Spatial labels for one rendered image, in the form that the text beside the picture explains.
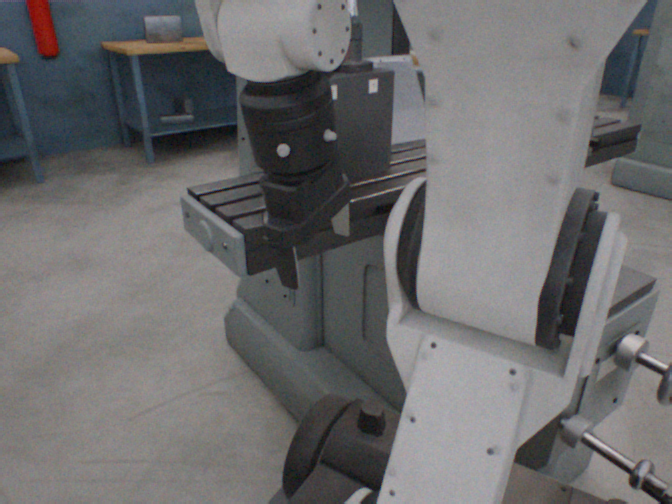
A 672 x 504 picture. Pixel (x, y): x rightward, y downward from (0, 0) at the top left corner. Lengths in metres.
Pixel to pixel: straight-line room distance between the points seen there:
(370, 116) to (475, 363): 0.57
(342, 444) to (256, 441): 0.86
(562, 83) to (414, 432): 0.34
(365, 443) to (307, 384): 0.79
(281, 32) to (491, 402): 0.37
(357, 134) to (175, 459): 1.14
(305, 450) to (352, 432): 0.09
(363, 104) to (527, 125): 0.59
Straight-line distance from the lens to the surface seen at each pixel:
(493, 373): 0.50
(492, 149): 0.39
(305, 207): 0.52
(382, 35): 1.49
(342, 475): 0.85
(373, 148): 0.98
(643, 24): 8.12
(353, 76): 0.91
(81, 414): 1.94
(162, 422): 1.81
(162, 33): 4.67
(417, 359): 0.52
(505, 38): 0.36
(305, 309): 1.61
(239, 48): 0.48
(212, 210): 0.88
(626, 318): 1.14
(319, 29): 0.44
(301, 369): 1.62
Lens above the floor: 1.22
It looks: 27 degrees down
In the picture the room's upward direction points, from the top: straight up
